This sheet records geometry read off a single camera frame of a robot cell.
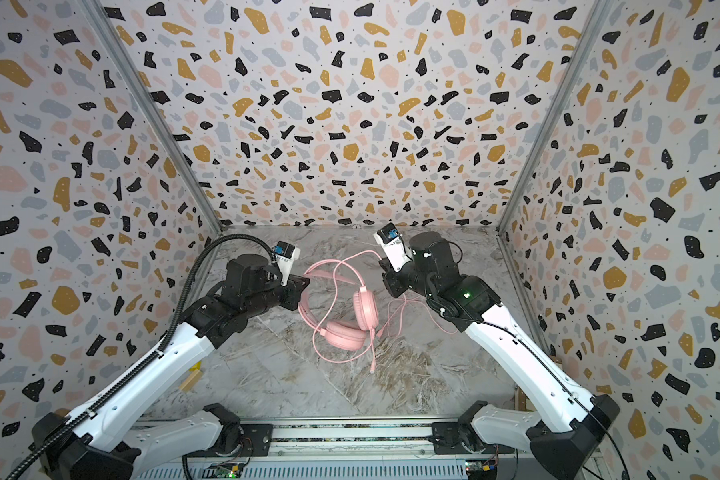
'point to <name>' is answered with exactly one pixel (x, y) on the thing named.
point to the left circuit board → (227, 470)
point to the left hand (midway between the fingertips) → (309, 276)
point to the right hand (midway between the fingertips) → (377, 257)
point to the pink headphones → (343, 335)
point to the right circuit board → (482, 470)
